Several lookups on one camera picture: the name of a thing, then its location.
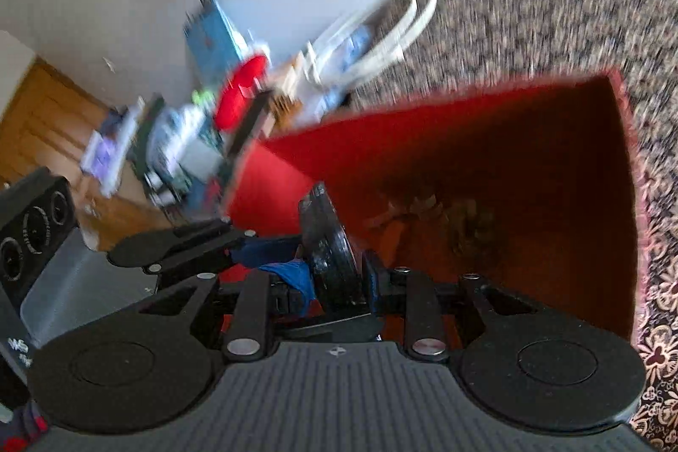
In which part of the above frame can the brown pine cone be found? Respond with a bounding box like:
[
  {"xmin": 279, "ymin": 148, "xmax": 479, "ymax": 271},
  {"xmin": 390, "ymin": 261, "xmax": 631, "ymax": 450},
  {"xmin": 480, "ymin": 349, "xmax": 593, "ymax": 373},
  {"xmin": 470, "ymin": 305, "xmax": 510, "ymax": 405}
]
[{"xmin": 363, "ymin": 194, "xmax": 494, "ymax": 257}]

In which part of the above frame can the black round disc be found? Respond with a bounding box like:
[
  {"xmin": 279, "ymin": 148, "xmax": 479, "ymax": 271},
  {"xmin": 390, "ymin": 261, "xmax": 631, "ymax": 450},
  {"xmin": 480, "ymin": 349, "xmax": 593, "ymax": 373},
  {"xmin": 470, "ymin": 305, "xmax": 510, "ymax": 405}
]
[{"xmin": 297, "ymin": 183, "xmax": 360, "ymax": 294}]

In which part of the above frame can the wooden cabinet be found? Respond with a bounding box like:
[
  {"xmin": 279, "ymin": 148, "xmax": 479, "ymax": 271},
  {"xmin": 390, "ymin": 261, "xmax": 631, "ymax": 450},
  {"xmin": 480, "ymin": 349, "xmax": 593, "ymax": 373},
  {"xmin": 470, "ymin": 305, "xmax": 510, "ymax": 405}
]
[{"xmin": 1, "ymin": 58, "xmax": 170, "ymax": 251}]

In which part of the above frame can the red open box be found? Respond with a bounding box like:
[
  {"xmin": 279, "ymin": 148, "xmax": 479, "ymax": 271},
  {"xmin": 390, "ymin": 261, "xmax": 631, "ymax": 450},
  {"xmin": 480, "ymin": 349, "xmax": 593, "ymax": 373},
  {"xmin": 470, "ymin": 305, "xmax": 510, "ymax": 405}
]
[{"xmin": 224, "ymin": 70, "xmax": 648, "ymax": 340}]

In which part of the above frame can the red round lid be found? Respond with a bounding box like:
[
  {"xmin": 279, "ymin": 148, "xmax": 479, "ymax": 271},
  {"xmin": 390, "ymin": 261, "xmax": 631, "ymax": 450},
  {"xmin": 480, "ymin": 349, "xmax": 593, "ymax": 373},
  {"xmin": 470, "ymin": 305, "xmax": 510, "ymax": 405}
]
[{"xmin": 213, "ymin": 53, "xmax": 269, "ymax": 133}]

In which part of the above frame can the blue box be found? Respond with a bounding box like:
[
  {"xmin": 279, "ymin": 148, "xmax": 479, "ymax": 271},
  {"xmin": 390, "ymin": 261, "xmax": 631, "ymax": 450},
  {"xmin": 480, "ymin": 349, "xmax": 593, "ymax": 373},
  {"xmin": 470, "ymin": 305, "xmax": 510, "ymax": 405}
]
[{"xmin": 183, "ymin": 0, "xmax": 247, "ymax": 87}]

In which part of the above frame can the patterned black white tablecloth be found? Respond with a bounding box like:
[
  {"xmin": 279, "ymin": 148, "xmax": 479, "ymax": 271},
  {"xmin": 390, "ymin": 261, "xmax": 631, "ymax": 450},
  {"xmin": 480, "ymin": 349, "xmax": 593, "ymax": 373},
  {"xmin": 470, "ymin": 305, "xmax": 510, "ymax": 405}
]
[{"xmin": 349, "ymin": 0, "xmax": 677, "ymax": 451}]

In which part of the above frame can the white coiled cable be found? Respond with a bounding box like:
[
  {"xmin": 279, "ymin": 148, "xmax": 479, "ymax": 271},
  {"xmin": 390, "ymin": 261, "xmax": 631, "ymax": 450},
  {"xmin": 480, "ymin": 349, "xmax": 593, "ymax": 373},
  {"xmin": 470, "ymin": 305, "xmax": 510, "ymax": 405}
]
[{"xmin": 303, "ymin": 0, "xmax": 440, "ymax": 91}]

